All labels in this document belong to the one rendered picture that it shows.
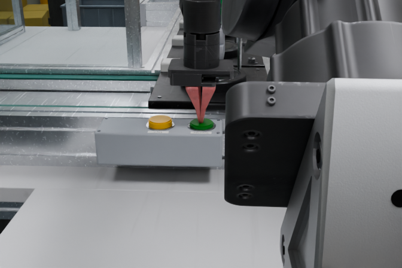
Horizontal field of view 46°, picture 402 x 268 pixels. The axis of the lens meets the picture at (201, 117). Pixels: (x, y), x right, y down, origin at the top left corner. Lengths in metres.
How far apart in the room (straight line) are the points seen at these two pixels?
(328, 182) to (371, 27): 0.07
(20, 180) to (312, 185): 0.76
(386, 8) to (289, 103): 0.07
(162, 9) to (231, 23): 1.90
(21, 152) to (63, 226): 0.24
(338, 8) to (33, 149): 0.77
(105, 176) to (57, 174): 0.09
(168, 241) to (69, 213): 0.17
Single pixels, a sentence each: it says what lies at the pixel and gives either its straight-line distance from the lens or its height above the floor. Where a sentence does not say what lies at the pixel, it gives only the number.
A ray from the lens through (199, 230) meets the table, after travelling 0.72.
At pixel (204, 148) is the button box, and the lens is 0.78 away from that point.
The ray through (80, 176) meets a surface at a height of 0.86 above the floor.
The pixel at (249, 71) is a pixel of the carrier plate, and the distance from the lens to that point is 1.08.
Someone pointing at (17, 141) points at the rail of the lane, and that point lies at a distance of 0.93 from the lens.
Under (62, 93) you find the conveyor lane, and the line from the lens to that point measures 1.14.
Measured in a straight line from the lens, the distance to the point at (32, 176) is 0.91.
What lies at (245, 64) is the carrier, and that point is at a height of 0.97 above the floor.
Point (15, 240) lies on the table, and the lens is 0.75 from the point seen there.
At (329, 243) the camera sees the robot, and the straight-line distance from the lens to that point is 0.17.
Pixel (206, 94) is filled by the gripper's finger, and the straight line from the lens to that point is 0.75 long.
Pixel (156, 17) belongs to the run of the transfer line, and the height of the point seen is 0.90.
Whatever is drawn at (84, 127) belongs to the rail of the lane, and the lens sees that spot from 0.88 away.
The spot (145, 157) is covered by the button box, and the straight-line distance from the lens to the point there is 0.80.
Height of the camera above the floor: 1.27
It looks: 22 degrees down
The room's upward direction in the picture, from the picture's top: straight up
